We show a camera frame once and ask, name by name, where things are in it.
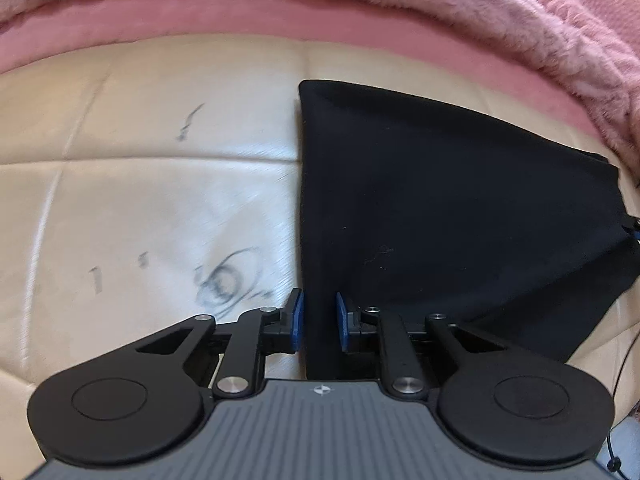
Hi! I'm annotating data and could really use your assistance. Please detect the black pants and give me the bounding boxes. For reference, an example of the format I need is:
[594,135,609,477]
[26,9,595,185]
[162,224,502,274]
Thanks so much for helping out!
[298,79,639,379]

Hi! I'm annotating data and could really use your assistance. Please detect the pink bed sheet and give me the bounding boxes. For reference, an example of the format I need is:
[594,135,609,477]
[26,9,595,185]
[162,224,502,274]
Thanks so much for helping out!
[1,0,599,139]

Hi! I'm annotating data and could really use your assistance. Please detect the black cable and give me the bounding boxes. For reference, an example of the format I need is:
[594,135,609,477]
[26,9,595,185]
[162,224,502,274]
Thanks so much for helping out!
[602,328,640,480]

